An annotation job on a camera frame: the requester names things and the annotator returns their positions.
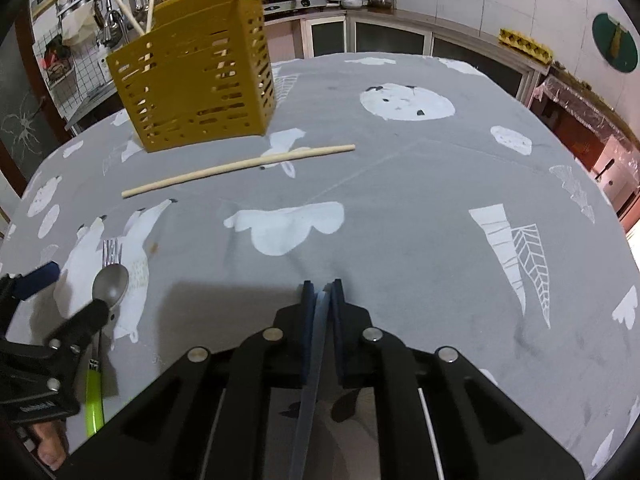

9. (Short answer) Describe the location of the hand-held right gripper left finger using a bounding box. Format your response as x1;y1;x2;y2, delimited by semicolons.
50;281;317;480

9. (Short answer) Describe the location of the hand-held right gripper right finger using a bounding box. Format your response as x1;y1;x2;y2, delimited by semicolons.
331;279;587;480

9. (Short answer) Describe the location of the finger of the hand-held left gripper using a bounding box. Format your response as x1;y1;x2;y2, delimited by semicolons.
0;299;110;362
0;261;62;311

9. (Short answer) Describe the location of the green-handled metal spoon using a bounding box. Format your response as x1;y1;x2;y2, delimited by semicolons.
85;263;131;438

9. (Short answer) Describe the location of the light blue plastic spatula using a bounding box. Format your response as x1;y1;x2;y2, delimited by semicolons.
288;290;334;480

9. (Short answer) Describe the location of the green-handled metal fork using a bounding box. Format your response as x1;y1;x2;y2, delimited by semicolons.
102;238;124;267

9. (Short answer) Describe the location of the yellow slotted utensil holder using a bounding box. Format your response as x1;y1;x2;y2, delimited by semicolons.
106;0;279;155

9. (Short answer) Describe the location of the person's left hand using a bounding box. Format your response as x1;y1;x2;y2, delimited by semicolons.
22;417;69;471

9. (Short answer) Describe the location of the brown frosted glass door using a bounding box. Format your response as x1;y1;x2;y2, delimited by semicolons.
0;7;73;201

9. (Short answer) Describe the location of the red hanging bag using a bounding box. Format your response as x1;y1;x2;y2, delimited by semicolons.
42;35;75;83

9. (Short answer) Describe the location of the white hanging cloth bag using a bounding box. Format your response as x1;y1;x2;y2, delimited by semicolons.
59;2;98;50

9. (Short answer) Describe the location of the kitchen counter cabinet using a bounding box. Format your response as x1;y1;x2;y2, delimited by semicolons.
264;7;543;107

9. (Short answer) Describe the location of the plastic-covered side cabinet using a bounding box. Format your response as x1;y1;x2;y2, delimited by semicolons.
529;64;640;213

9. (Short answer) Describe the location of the gas stove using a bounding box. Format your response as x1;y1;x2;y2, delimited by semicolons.
262;0;343;22

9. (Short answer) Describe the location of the yellow egg carton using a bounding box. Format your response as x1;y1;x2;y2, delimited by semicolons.
498;27;555;65

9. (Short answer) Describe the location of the green round hanging board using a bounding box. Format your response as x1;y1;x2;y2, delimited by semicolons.
591;12;640;74

